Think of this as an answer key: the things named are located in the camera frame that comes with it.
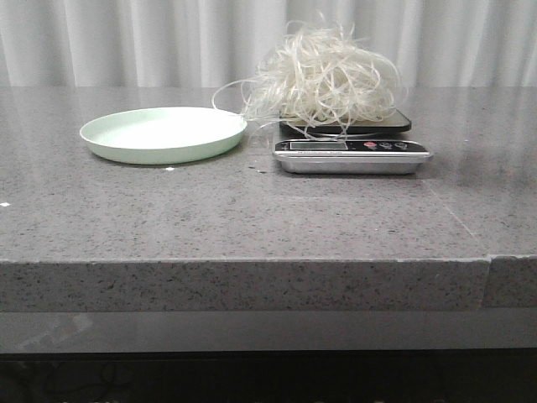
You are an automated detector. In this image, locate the white pleated curtain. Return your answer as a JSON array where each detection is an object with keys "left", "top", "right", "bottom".
[{"left": 1, "top": 1, "right": 536, "bottom": 87}]

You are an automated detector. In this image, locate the white vermicelli noodle bundle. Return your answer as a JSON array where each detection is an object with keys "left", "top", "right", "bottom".
[{"left": 233, "top": 14, "right": 408, "bottom": 140}]

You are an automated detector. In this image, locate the black and silver kitchen scale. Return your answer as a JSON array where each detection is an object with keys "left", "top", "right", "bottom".
[{"left": 273, "top": 111, "right": 433, "bottom": 175}]

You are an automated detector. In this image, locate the light green round plate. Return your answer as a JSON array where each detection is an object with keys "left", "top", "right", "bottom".
[{"left": 80, "top": 107, "right": 247, "bottom": 165}]

